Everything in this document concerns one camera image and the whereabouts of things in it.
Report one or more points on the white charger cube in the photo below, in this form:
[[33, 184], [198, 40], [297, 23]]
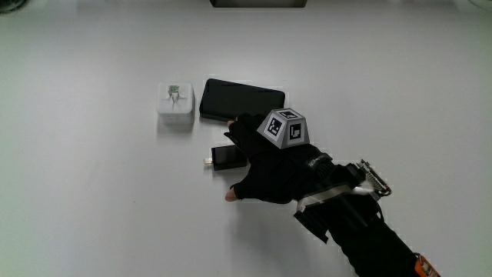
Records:
[[175, 104]]

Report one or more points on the dark round object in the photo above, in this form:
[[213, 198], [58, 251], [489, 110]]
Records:
[[10, 4]]

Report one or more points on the black smartphone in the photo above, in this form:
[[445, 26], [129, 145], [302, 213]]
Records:
[[238, 99]]

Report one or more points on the person's right hand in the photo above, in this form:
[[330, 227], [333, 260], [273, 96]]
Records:
[[276, 173]]

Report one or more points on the dark rectangular stand base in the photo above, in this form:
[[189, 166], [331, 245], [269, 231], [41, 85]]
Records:
[[257, 3]]

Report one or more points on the small black charger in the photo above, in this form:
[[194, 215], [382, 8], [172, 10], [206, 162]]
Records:
[[227, 157]]

